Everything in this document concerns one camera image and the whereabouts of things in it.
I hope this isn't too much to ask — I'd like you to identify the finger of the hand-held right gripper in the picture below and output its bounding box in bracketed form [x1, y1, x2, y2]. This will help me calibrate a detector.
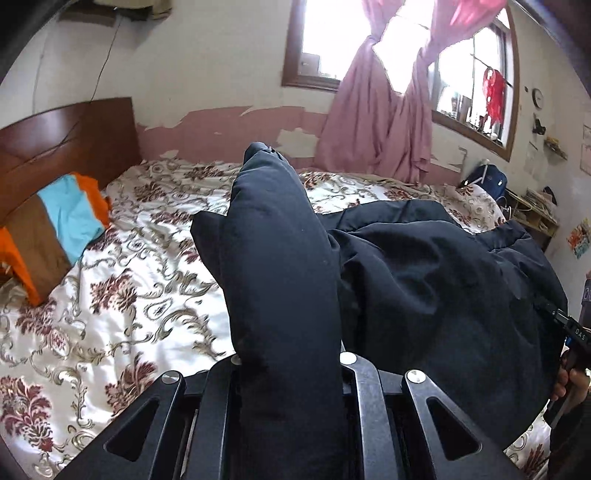
[538, 299, 571, 326]

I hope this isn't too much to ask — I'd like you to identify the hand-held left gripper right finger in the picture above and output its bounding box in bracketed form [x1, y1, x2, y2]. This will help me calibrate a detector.
[339, 342, 527, 480]

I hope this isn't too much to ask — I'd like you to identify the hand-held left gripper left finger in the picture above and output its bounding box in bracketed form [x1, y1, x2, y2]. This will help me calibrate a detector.
[54, 355, 242, 480]

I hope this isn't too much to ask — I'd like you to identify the dark navy padded jacket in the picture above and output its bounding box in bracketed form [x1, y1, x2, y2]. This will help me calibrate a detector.
[191, 141, 570, 480]

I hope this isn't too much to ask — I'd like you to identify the person's right forearm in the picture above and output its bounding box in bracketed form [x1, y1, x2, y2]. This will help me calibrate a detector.
[547, 392, 591, 480]

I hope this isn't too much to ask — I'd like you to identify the person's right hand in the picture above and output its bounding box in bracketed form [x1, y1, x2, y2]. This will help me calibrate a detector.
[551, 351, 591, 402]

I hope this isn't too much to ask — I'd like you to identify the wooden open shelf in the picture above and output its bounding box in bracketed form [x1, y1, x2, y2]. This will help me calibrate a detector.
[505, 187, 559, 250]

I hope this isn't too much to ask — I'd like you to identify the bed with floral sheet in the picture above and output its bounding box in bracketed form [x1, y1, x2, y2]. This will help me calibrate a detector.
[0, 157, 555, 480]

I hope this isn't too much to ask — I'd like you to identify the blue backpack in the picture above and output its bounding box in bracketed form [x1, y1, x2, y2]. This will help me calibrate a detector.
[464, 164, 507, 200]

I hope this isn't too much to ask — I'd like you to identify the red window decoration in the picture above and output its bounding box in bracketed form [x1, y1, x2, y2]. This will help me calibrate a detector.
[482, 67, 506, 123]

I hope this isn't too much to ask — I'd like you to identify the orange blue brown striped pillow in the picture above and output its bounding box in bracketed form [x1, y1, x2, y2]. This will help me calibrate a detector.
[0, 172, 112, 306]

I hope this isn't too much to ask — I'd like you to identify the wooden headboard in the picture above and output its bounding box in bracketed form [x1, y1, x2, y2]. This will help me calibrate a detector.
[0, 97, 141, 222]

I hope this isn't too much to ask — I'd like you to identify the wooden framed window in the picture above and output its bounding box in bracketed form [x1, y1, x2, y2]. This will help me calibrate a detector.
[281, 0, 520, 162]

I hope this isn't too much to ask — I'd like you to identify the colourful cartoon wall poster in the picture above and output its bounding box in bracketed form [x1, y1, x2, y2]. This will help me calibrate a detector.
[567, 218, 591, 260]

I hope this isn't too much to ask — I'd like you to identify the thin wall cable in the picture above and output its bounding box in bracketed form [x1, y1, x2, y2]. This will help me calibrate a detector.
[90, 14, 121, 100]

